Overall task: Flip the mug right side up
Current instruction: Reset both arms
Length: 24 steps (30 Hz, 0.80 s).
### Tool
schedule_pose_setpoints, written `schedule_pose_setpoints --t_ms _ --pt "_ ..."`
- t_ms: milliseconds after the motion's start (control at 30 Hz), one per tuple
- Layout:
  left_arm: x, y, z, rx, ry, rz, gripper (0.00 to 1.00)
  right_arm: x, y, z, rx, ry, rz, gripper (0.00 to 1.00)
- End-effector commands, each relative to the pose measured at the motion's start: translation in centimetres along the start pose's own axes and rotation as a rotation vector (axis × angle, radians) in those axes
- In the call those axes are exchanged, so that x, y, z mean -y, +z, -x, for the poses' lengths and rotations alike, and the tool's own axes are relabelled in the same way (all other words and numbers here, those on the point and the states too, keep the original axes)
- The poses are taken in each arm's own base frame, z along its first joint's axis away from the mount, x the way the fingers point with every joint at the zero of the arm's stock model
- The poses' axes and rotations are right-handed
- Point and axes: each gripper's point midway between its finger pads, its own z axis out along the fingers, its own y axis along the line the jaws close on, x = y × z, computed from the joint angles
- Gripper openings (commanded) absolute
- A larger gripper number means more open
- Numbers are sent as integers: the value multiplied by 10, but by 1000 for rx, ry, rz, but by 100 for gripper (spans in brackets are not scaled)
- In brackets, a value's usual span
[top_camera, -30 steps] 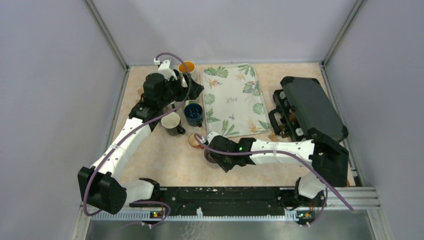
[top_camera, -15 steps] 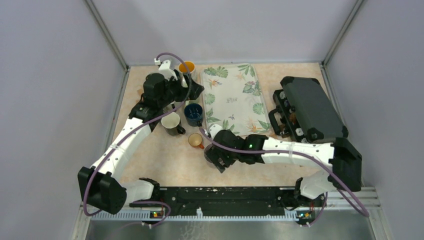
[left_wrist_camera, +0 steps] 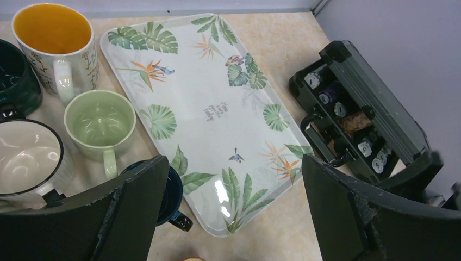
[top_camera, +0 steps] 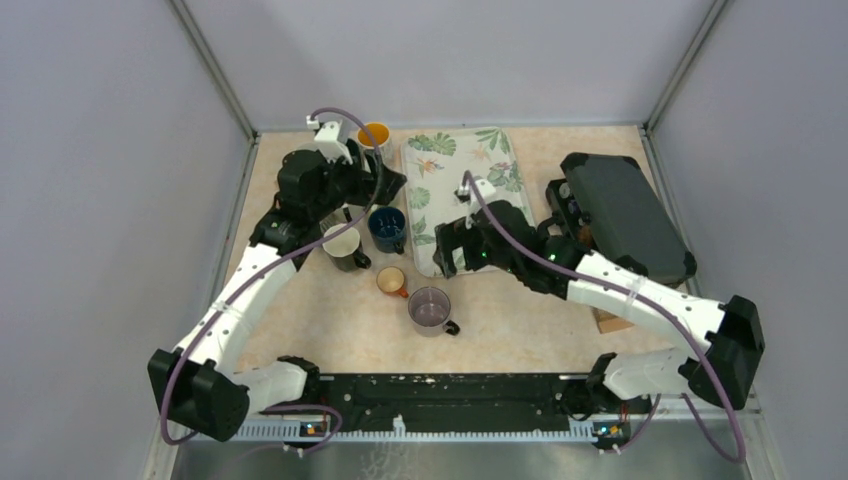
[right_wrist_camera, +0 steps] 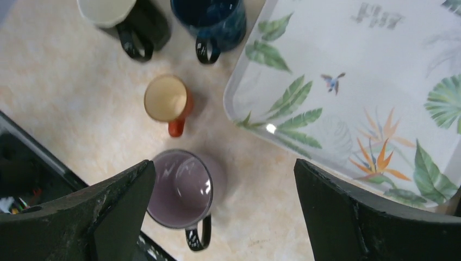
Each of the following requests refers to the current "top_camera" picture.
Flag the lilac mug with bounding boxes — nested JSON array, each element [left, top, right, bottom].
[[407, 287, 461, 337]]

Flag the stacked wooden blocks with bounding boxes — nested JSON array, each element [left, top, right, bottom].
[[592, 309, 633, 334]]

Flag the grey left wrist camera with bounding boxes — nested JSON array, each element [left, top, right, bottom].
[[307, 119, 353, 165]]

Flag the black octagonal mug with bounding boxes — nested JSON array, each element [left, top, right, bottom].
[[322, 224, 372, 272]]

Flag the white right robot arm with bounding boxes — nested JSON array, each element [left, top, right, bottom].
[[433, 200, 765, 412]]

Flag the black poker chip case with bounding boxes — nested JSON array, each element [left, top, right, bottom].
[[545, 152, 697, 287]]

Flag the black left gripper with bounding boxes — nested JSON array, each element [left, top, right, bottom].
[[309, 147, 406, 220]]

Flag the navy blue mug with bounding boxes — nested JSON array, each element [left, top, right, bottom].
[[367, 206, 407, 255]]

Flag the small orange cup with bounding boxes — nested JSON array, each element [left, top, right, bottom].
[[376, 266, 409, 299]]

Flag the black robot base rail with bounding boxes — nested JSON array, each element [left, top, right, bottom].
[[291, 373, 650, 434]]

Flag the floral white serving tray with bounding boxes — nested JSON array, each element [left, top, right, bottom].
[[399, 127, 535, 278]]

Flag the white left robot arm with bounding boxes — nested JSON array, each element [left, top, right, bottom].
[[147, 149, 407, 445]]

